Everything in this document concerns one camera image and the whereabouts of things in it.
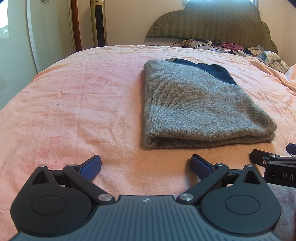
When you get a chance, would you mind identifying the grey navy knit sweater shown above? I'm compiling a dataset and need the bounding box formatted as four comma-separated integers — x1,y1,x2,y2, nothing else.
143,59,276,149

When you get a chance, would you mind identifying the crumpled patterned clothes pile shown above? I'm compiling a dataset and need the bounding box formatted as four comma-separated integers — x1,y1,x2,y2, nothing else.
245,45,291,74

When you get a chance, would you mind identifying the pink bed sheet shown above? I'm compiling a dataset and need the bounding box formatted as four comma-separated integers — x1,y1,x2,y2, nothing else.
1,45,295,240

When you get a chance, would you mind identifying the magenta cloth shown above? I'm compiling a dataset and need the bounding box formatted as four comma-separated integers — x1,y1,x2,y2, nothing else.
220,42,244,52

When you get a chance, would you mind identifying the olive upholstered headboard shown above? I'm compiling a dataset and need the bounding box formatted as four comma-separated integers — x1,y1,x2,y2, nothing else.
146,1,278,53

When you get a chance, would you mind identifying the white sliding wardrobe door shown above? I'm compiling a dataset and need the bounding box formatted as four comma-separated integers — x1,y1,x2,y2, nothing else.
1,0,76,108

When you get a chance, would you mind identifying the gold tower fan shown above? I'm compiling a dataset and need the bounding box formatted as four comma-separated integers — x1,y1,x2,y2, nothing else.
90,0,107,47

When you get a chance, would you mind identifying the brown wooden door frame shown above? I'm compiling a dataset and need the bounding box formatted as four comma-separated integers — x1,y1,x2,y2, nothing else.
71,0,82,51

